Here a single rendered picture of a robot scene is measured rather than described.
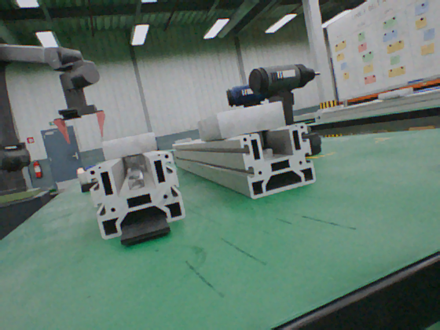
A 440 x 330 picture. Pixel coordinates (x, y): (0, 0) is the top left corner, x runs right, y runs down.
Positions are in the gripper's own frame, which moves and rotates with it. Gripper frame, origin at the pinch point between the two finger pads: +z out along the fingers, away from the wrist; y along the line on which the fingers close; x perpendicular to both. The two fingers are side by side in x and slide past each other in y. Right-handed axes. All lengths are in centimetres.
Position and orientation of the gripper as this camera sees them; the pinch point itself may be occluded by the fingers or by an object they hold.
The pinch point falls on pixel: (85, 137)
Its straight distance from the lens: 108.5
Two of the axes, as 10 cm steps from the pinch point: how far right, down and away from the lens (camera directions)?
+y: 9.3, -2.3, 2.7
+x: -2.9, -0.3, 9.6
